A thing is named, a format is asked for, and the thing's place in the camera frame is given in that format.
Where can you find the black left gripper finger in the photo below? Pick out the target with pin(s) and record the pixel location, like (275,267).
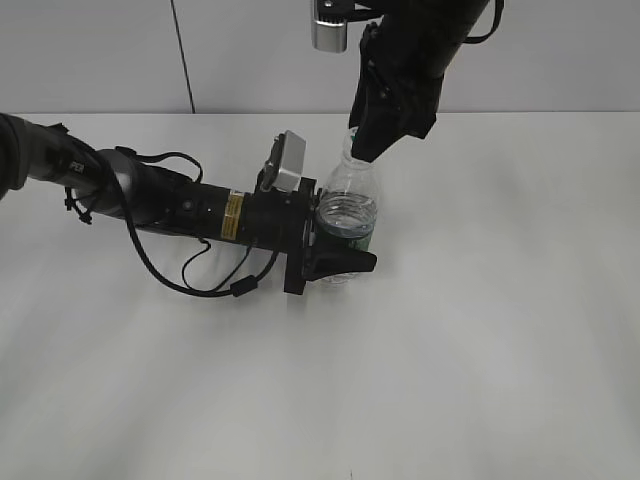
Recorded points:
(324,263)

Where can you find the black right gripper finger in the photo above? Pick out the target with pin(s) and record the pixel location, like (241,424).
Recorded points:
(380,112)

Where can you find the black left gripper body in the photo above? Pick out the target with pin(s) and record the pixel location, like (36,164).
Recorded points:
(280,222)

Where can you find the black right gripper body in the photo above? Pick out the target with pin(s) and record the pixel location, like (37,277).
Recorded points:
(389,46)

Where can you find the clear green-label water bottle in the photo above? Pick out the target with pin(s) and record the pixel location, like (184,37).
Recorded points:
(348,204)

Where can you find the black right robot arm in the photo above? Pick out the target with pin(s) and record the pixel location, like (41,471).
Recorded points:
(440,28)

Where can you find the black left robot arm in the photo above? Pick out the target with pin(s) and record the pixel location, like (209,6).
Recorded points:
(123,184)

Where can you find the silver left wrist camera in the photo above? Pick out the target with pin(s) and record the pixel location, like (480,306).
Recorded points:
(282,170)

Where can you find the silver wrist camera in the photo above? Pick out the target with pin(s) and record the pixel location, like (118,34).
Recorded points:
(282,170)
(330,20)

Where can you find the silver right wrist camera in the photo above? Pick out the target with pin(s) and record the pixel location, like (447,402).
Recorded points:
(330,20)

